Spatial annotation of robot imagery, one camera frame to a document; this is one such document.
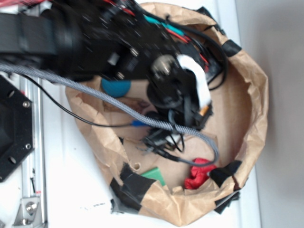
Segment black gripper with wiring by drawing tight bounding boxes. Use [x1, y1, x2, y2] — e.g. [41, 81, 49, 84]
[78, 0, 228, 157]

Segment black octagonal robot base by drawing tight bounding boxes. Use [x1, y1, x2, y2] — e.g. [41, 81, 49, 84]
[0, 76, 33, 182]

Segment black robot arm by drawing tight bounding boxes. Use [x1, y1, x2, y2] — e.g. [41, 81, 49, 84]
[0, 0, 228, 158]

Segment crumpled red paper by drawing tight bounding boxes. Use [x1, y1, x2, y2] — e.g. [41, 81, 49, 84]
[184, 164, 217, 190]

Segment blue textured ball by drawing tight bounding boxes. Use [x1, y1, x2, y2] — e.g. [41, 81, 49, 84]
[101, 79, 131, 98]

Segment green block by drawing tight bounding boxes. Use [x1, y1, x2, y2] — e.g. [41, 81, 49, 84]
[141, 167, 166, 186]

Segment brown paper bag tray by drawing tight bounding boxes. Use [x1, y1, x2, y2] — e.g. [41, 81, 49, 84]
[65, 2, 269, 227]

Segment thin black cable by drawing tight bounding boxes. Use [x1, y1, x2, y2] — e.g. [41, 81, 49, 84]
[22, 74, 133, 128]

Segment grey braided cable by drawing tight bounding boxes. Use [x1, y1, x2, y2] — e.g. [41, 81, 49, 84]
[0, 63, 219, 167]

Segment aluminium rail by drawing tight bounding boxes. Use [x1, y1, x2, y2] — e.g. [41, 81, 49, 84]
[12, 76, 48, 228]

